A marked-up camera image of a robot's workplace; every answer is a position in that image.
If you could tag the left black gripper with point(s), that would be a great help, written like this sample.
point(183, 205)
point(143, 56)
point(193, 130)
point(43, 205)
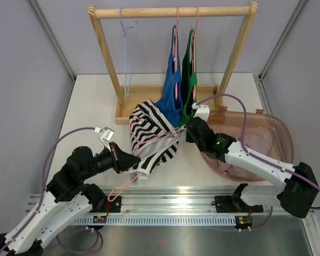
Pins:
point(121, 161)

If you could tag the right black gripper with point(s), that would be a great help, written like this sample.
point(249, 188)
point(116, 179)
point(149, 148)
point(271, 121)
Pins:
point(189, 137)

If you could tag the black white striped tank top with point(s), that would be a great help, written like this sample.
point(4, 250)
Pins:
point(153, 139)

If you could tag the mauve pink tank top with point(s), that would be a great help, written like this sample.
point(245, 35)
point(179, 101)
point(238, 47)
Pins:
point(258, 142)

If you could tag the light blue wire hanger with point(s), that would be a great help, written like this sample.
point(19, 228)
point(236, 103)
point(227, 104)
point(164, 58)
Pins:
point(128, 68)

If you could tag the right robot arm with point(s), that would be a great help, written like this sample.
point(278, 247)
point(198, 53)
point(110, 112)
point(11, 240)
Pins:
point(293, 187)

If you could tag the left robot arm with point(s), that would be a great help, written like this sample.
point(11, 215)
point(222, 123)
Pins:
point(66, 197)

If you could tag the blue tank top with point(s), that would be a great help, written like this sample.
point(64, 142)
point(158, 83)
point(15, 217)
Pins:
point(171, 109)

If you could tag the green tank top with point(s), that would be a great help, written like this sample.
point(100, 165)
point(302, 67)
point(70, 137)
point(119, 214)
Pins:
point(188, 83)

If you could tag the pink hanger of green top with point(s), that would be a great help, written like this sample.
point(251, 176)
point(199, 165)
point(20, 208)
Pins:
point(193, 55)

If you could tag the pink hanger of blue top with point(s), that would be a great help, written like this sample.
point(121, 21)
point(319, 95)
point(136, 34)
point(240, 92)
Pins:
point(175, 62)

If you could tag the wooden clothes rack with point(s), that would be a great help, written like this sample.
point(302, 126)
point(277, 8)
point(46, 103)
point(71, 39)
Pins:
point(139, 93)

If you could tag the translucent pink plastic basin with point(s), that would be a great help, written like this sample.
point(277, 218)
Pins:
point(264, 133)

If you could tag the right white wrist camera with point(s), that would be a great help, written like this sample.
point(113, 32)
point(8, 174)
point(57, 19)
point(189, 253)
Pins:
point(201, 111)

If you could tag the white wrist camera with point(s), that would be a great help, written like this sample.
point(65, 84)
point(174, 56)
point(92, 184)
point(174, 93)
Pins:
point(105, 135)
point(201, 111)

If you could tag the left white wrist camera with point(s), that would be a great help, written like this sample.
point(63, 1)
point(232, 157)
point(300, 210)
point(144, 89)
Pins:
point(105, 135)

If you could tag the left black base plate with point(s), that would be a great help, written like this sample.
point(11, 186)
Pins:
point(111, 207)

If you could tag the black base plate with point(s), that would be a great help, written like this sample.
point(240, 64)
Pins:
point(111, 207)
point(228, 204)

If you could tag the aluminium mounting rail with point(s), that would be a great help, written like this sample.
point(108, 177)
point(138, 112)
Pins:
point(170, 201)

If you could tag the white slotted cable duct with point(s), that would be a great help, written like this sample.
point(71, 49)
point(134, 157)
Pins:
point(157, 220)

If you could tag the right aluminium frame post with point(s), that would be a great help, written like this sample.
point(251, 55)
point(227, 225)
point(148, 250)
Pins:
point(283, 37)

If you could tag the aluminium frame post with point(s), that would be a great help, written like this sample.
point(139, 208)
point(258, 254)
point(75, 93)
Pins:
point(52, 39)
point(283, 37)

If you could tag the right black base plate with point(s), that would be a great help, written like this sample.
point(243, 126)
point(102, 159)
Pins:
point(228, 204)

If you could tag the left aluminium frame post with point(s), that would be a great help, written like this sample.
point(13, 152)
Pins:
point(52, 39)

